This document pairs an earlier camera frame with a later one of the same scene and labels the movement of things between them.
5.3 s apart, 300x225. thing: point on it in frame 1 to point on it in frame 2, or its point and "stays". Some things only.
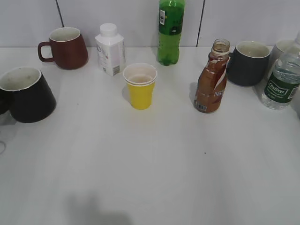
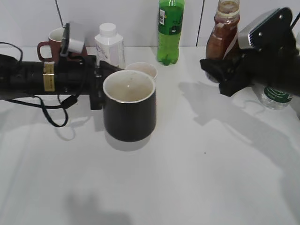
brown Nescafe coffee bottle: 211,81 to 225,26
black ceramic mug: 25,94 to 129,106
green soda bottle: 170,15 stays
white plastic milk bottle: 110,51 stays
